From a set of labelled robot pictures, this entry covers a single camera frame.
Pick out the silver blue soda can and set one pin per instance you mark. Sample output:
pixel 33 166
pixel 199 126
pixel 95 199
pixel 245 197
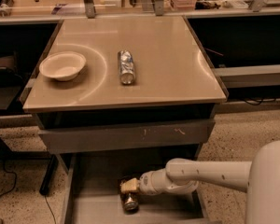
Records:
pixel 126 67

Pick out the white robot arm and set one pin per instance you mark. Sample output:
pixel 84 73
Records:
pixel 259 179

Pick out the open middle drawer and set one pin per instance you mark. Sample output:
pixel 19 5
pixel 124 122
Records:
pixel 92 190

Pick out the black table leg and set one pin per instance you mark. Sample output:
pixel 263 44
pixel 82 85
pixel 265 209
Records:
pixel 44 188

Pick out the white paper bowl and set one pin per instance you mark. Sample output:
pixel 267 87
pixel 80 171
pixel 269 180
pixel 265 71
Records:
pixel 62 66

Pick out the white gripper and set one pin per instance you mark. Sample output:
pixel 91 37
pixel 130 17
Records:
pixel 145 182

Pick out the closed top drawer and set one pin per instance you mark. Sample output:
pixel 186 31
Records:
pixel 127 136

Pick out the grey drawer cabinet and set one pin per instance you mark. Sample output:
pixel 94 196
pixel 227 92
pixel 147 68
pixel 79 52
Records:
pixel 123 96

